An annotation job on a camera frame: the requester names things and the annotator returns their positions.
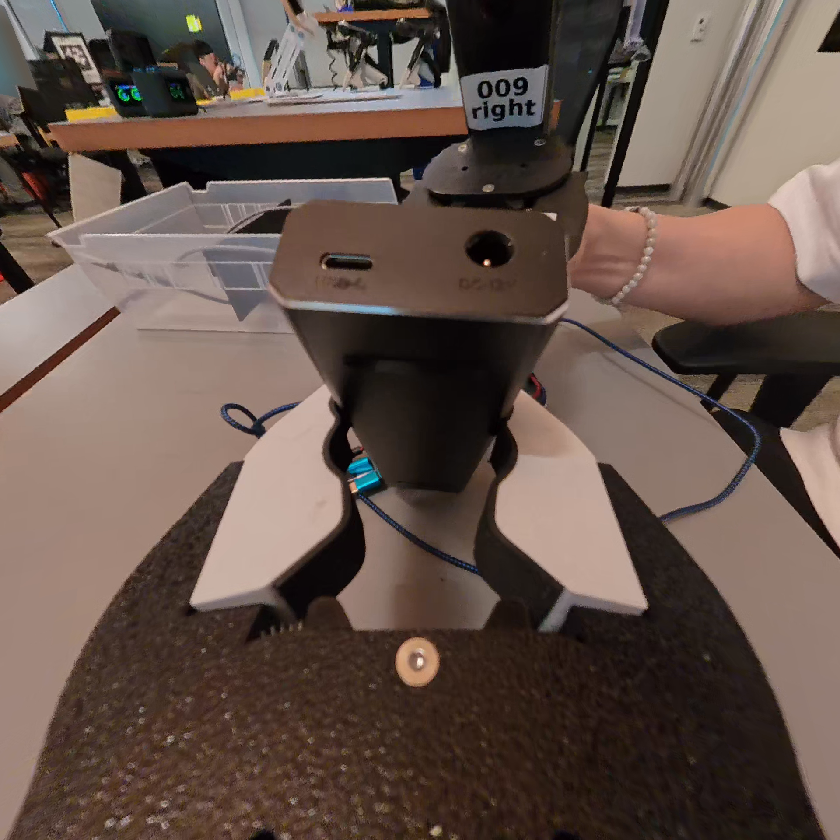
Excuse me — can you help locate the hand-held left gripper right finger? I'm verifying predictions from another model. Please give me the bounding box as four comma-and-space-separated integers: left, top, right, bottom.
474, 392, 651, 634

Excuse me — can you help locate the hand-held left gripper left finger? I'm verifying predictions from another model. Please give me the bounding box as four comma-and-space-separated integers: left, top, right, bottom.
189, 384, 367, 614

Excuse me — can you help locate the black printed usb hub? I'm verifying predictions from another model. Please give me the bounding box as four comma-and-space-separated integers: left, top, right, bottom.
268, 200, 571, 494

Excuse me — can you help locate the clear plastic tray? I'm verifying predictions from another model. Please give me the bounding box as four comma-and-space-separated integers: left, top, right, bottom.
46, 177, 399, 336

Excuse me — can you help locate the person's right forearm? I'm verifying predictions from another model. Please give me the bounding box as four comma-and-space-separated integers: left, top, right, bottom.
623, 203, 829, 327

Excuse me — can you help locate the person's right hand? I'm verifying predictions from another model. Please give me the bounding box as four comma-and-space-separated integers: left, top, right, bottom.
567, 203, 648, 301

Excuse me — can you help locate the black tripod stand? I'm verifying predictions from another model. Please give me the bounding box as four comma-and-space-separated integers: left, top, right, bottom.
598, 0, 672, 209

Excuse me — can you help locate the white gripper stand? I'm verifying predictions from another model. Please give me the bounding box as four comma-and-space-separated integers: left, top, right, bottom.
264, 0, 314, 97

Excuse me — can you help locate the grey desk with wooden edge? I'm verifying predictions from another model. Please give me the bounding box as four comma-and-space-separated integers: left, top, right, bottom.
49, 84, 564, 181

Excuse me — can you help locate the black device with green display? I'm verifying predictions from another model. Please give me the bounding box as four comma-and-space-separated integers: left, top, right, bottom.
105, 73, 148, 120
131, 66, 199, 119

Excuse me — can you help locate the framed marker sign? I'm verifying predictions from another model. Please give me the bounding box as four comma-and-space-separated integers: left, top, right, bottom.
43, 31, 104, 86

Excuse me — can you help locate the white bead bracelet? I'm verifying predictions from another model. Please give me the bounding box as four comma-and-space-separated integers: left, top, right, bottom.
592, 205, 659, 308

